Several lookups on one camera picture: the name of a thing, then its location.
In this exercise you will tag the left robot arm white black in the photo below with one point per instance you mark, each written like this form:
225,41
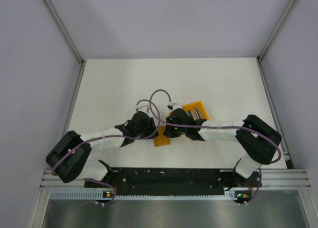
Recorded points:
75,155

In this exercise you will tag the metal sheet front panel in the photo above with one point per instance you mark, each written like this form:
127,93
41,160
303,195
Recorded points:
268,210

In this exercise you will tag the yellow leather card holder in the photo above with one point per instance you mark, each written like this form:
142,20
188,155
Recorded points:
161,140

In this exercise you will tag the grey slotted cable duct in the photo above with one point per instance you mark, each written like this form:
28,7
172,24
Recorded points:
107,195

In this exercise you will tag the yellow plastic bin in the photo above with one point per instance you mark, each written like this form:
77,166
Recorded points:
178,113

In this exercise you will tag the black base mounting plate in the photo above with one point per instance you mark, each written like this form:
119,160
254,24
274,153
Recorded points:
168,189

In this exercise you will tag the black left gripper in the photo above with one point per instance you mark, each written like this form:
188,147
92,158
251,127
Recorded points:
150,124

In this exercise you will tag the credit cards in bin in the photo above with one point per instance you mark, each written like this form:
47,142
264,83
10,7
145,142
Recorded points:
195,114

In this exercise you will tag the aluminium frame post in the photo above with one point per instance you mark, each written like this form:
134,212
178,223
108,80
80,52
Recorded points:
63,30
277,29

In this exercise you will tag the aluminium frame rail front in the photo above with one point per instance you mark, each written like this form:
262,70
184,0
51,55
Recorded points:
288,179

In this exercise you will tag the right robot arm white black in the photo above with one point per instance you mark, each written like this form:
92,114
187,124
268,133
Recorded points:
259,140

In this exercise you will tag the aluminium frame post left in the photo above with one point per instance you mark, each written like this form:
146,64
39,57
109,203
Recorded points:
63,30

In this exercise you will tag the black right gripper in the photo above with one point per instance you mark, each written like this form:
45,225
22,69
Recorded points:
169,132

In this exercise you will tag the aluminium frame post right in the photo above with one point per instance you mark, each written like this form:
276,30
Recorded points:
277,29

